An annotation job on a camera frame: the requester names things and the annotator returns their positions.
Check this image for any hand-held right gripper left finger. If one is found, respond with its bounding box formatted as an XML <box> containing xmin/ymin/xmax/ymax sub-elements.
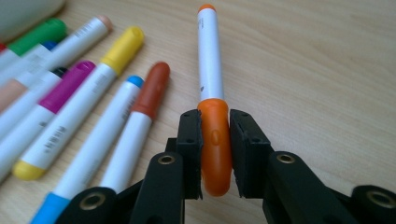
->
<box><xmin>129</xmin><ymin>108</ymin><xmax>204</xmax><ymax>224</ymax></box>

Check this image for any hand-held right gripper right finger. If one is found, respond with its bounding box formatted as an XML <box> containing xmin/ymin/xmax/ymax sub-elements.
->
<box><xmin>229</xmin><ymin>108</ymin><xmax>359</xmax><ymax>224</ymax></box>

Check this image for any rust brown marker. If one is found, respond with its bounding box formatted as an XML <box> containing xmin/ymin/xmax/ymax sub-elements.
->
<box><xmin>98</xmin><ymin>61</ymin><xmax>172</xmax><ymax>194</ymax></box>

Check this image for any light blue marker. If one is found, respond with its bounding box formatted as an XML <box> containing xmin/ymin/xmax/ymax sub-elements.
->
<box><xmin>29</xmin><ymin>75</ymin><xmax>146</xmax><ymax>224</ymax></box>

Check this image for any orange marker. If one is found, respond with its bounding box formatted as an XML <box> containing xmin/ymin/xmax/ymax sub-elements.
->
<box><xmin>196</xmin><ymin>3</ymin><xmax>233</xmax><ymax>198</ymax></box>

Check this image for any yellow marker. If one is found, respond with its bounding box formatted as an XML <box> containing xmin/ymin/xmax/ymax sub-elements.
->
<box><xmin>12</xmin><ymin>25</ymin><xmax>146</xmax><ymax>182</ymax></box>

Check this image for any row of coloured markers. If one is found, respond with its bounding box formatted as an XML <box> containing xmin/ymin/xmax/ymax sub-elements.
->
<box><xmin>0</xmin><ymin>14</ymin><xmax>172</xmax><ymax>224</ymax></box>

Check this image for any magenta marker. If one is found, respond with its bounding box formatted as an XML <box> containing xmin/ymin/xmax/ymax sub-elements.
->
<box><xmin>0</xmin><ymin>60</ymin><xmax>97</xmax><ymax>185</ymax></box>

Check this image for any black marker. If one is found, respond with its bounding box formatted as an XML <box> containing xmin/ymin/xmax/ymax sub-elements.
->
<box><xmin>0</xmin><ymin>66</ymin><xmax>69</xmax><ymax>139</ymax></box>

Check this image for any pale pink marker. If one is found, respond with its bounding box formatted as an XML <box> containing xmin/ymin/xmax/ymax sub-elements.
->
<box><xmin>0</xmin><ymin>14</ymin><xmax>114</xmax><ymax>113</ymax></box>

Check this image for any dark blue marker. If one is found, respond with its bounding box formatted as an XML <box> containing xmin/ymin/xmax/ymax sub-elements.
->
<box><xmin>0</xmin><ymin>40</ymin><xmax>59</xmax><ymax>87</ymax></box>

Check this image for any white plastic storage bin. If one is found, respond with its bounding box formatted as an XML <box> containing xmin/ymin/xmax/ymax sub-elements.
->
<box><xmin>0</xmin><ymin>0</ymin><xmax>67</xmax><ymax>44</ymax></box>

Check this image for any light green marker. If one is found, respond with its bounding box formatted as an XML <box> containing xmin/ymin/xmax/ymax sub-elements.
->
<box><xmin>0</xmin><ymin>17</ymin><xmax>68</xmax><ymax>71</ymax></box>

